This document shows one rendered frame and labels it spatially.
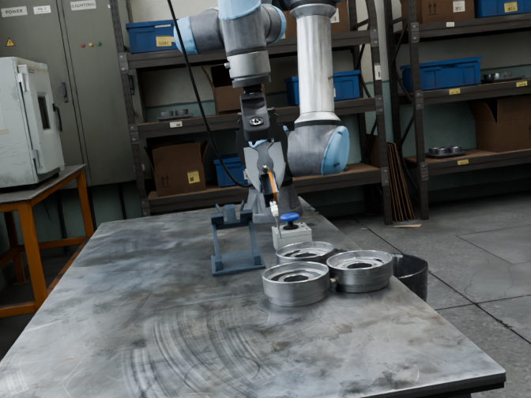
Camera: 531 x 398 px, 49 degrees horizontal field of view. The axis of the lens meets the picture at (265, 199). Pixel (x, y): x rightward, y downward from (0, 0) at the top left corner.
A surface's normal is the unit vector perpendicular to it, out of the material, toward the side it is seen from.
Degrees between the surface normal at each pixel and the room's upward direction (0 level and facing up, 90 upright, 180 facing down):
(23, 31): 90
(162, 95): 90
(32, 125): 90
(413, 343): 0
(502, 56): 90
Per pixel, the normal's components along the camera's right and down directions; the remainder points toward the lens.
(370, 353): -0.11, -0.98
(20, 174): 0.13, 0.15
